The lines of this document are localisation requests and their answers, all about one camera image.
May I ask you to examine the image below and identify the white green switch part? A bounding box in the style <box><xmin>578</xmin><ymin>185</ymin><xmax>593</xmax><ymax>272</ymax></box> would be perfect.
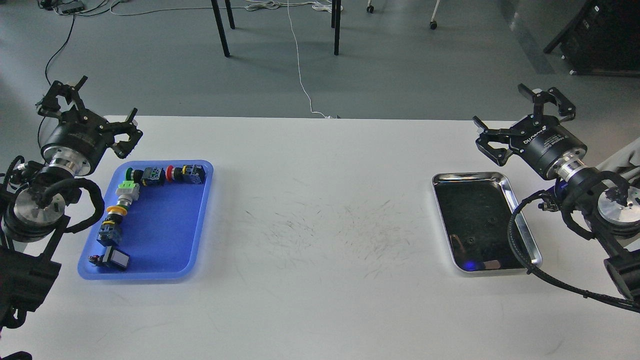
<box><xmin>116</xmin><ymin>180</ymin><xmax>140</xmax><ymax>208</ymax></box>

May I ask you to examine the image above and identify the black table leg left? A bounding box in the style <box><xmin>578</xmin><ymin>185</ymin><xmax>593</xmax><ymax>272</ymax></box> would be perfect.
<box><xmin>210</xmin><ymin>0</ymin><xmax>236</xmax><ymax>59</ymax></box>

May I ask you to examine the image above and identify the black table leg right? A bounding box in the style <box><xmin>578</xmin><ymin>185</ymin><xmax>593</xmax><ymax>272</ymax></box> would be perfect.
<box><xmin>330</xmin><ymin>0</ymin><xmax>342</xmax><ymax>56</ymax></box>

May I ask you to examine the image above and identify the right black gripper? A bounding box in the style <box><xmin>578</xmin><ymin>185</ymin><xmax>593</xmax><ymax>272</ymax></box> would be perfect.
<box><xmin>472</xmin><ymin>83</ymin><xmax>587</xmax><ymax>180</ymax></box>

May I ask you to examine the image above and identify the green push button switch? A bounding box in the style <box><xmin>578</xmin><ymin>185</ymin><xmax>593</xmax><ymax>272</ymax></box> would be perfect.
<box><xmin>125</xmin><ymin>166</ymin><xmax>167</xmax><ymax>187</ymax></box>

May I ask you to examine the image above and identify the blue plastic tray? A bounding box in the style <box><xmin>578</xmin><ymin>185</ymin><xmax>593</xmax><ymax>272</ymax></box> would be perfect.
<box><xmin>77</xmin><ymin>159</ymin><xmax>214</xmax><ymax>281</ymax></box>

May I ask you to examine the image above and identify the black table leg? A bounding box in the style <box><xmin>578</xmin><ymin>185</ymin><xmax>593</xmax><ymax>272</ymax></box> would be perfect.
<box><xmin>210</xmin><ymin>0</ymin><xmax>236</xmax><ymax>59</ymax></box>
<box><xmin>330</xmin><ymin>0</ymin><xmax>342</xmax><ymax>56</ymax></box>

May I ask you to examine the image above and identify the black floor cable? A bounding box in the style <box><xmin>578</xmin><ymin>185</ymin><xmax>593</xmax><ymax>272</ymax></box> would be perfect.
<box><xmin>44</xmin><ymin>14</ymin><xmax>77</xmax><ymax>85</ymax></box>

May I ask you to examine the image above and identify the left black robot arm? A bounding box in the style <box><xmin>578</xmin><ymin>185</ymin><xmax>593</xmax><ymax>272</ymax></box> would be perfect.
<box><xmin>0</xmin><ymin>76</ymin><xmax>143</xmax><ymax>329</ymax></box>

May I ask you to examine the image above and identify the black cabinet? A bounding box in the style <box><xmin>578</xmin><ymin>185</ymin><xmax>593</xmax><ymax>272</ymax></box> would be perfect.
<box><xmin>542</xmin><ymin>0</ymin><xmax>640</xmax><ymax>77</ymax></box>

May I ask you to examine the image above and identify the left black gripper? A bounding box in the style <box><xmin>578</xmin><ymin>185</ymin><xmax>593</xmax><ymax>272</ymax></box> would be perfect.
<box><xmin>36</xmin><ymin>75</ymin><xmax>144</xmax><ymax>177</ymax></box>

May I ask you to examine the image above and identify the yellow ring selector switch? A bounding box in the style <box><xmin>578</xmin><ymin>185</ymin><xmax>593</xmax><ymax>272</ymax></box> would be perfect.
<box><xmin>96</xmin><ymin>205</ymin><xmax>128</xmax><ymax>248</ymax></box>

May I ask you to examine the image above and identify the shiny metal tray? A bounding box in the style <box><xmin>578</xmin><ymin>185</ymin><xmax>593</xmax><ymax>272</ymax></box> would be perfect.
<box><xmin>431</xmin><ymin>171</ymin><xmax>526</xmax><ymax>276</ymax></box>

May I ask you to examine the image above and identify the white floor cable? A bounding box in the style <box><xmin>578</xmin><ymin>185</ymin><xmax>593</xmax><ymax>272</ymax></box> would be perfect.
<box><xmin>245</xmin><ymin>0</ymin><xmax>345</xmax><ymax>120</ymax></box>

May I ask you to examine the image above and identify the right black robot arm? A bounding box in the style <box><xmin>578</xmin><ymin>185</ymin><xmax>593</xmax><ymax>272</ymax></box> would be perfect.
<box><xmin>473</xmin><ymin>84</ymin><xmax>639</xmax><ymax>313</ymax></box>

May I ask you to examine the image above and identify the square white button switch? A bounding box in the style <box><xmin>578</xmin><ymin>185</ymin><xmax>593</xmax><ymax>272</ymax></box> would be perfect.
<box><xmin>87</xmin><ymin>246</ymin><xmax>131</xmax><ymax>272</ymax></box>

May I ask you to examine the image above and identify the red emergency stop button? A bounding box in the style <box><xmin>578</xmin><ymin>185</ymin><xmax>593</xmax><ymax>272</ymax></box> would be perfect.
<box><xmin>165</xmin><ymin>164</ymin><xmax>207</xmax><ymax>185</ymax></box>

